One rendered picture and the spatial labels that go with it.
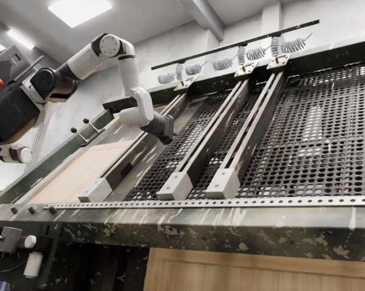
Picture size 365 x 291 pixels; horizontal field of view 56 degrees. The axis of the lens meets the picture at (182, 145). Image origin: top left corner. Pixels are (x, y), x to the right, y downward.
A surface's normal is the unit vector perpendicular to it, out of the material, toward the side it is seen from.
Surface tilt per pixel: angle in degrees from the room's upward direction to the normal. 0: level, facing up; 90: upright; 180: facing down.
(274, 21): 90
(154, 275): 90
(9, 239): 90
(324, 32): 90
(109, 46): 119
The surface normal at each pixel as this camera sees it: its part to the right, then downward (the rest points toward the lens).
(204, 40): -0.56, -0.39
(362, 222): -0.36, -0.84
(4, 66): 0.84, -0.11
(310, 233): -0.41, 0.53
